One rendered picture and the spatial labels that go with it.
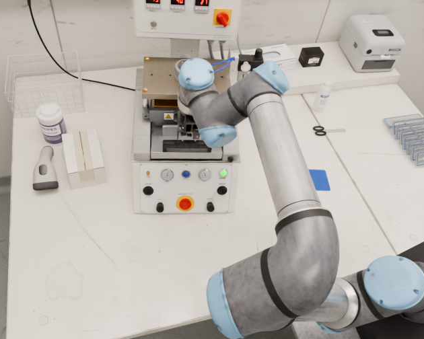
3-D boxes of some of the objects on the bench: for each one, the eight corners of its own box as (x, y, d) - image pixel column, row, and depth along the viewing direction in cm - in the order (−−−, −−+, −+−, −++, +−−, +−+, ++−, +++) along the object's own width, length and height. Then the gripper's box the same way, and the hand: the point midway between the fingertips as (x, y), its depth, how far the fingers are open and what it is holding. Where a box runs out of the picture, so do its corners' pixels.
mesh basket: (16, 81, 170) (7, 55, 160) (82, 77, 176) (77, 51, 166) (14, 118, 157) (4, 93, 147) (85, 111, 163) (79, 86, 153)
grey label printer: (336, 43, 203) (348, 11, 189) (373, 43, 206) (387, 11, 193) (355, 75, 188) (369, 43, 175) (394, 74, 191) (411, 42, 178)
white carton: (237, 64, 185) (239, 50, 179) (280, 56, 192) (285, 42, 186) (248, 80, 178) (251, 66, 172) (293, 71, 185) (297, 58, 179)
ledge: (210, 59, 192) (211, 51, 189) (365, 46, 212) (369, 38, 209) (229, 102, 175) (230, 94, 171) (396, 83, 195) (400, 75, 191)
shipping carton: (66, 149, 150) (61, 132, 143) (101, 144, 153) (99, 128, 146) (68, 190, 139) (64, 173, 132) (108, 183, 142) (104, 167, 135)
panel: (139, 213, 135) (138, 162, 127) (229, 212, 139) (233, 163, 131) (138, 216, 134) (137, 165, 125) (229, 215, 137) (234, 165, 129)
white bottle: (309, 106, 178) (319, 80, 167) (318, 103, 180) (328, 77, 168) (316, 114, 175) (327, 87, 164) (325, 110, 177) (336, 84, 166)
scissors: (315, 136, 166) (315, 134, 166) (311, 126, 170) (311, 125, 169) (346, 135, 169) (347, 134, 168) (342, 126, 172) (343, 124, 172)
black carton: (297, 60, 191) (301, 47, 186) (315, 58, 193) (319, 46, 188) (302, 67, 188) (306, 55, 182) (320, 66, 190) (324, 54, 184)
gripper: (174, 121, 100) (172, 152, 120) (210, 122, 101) (203, 153, 121) (174, 90, 103) (172, 126, 123) (210, 91, 104) (202, 126, 124)
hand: (188, 128), depth 122 cm, fingers closed
